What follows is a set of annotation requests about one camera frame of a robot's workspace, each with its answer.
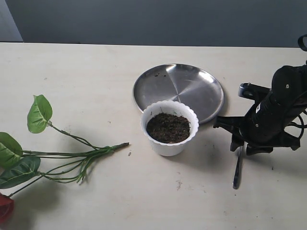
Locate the dark brown potting soil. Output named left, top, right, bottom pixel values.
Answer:
left=146, top=113, right=190, bottom=144

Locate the round stainless steel plate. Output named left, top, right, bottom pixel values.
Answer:
left=132, top=64, right=225, bottom=124

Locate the white scalloped plastic pot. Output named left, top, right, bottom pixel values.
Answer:
left=141, top=101, right=199, bottom=156

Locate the small metal spork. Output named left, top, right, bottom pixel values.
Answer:
left=232, top=146, right=243, bottom=190

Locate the artificial anthurium plant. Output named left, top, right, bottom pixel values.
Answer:
left=0, top=94, right=130, bottom=222

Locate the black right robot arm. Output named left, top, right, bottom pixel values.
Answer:
left=213, top=65, right=307, bottom=156

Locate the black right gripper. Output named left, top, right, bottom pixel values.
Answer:
left=213, top=93, right=307, bottom=155

